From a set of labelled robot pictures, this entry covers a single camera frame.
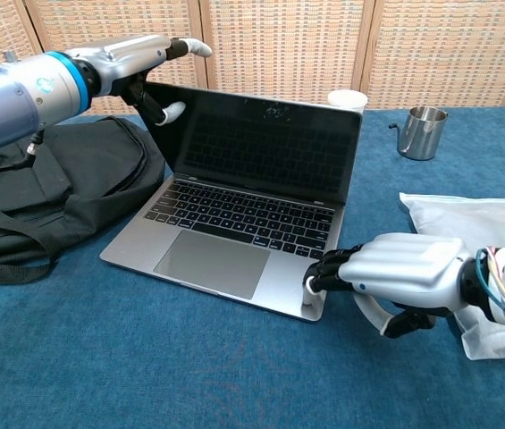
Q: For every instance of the black backpack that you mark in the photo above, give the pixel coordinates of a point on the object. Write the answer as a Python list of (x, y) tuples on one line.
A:
[(82, 179)]

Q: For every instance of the bamboo folding screen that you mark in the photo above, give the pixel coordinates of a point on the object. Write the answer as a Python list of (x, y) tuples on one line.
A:
[(279, 44)]

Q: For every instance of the stainless steel mug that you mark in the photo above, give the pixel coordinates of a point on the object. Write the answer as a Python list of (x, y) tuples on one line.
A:
[(422, 134)]

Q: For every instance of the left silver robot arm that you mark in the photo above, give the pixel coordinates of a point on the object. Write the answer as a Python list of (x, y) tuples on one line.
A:
[(6, 103)]

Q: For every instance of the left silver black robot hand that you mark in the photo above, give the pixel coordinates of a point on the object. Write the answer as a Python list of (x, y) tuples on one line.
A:
[(131, 58)]

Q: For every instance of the silver laptop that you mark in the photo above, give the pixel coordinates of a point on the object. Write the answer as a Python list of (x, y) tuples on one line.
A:
[(234, 223)]

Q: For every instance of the white paper cup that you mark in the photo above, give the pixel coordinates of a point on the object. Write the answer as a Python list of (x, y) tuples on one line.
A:
[(350, 99)]

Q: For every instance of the white plastic pouch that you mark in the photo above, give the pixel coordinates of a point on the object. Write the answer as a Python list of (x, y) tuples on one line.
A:
[(448, 214)]

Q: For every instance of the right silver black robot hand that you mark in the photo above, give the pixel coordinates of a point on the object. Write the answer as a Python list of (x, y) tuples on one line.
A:
[(404, 268)]

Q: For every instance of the blue table cloth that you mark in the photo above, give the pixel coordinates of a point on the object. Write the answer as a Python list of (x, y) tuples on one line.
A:
[(189, 371)]

